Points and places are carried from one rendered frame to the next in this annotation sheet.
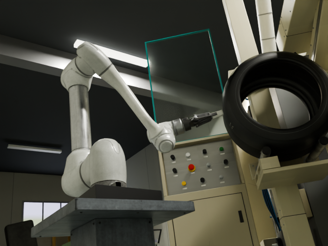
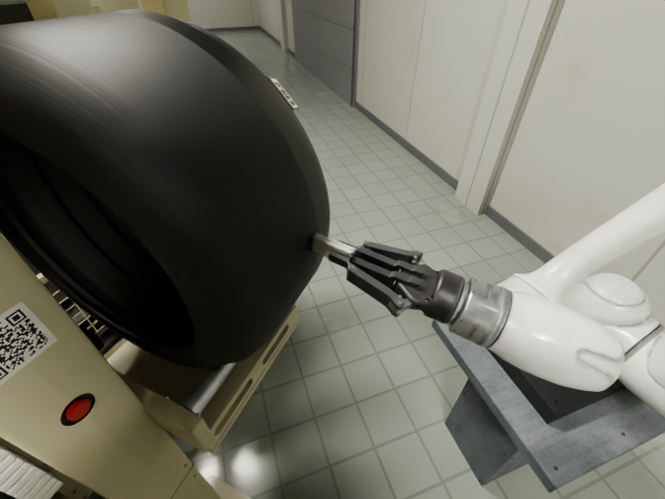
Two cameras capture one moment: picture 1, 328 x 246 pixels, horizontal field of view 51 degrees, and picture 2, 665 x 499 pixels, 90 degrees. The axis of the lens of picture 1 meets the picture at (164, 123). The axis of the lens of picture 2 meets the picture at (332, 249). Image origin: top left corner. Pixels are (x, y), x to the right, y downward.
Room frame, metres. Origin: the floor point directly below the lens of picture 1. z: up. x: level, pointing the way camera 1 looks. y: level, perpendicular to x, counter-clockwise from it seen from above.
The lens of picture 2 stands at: (2.16, -0.18, 1.55)
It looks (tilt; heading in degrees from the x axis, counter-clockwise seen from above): 41 degrees down; 198
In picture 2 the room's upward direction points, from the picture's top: straight up
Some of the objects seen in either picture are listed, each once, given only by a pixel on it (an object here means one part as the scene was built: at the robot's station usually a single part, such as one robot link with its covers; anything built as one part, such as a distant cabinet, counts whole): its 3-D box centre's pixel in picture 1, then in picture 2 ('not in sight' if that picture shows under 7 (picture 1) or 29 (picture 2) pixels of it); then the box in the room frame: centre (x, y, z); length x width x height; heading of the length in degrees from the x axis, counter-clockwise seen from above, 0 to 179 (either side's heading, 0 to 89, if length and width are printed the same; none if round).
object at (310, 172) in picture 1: (294, 174); (201, 348); (1.82, -0.65, 0.80); 0.37 x 0.36 x 0.02; 84
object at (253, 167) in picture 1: (284, 166); (127, 390); (1.99, -0.67, 0.90); 0.40 x 0.03 x 0.10; 84
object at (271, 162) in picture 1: (266, 172); (243, 360); (1.83, -0.51, 0.83); 0.36 x 0.09 x 0.06; 174
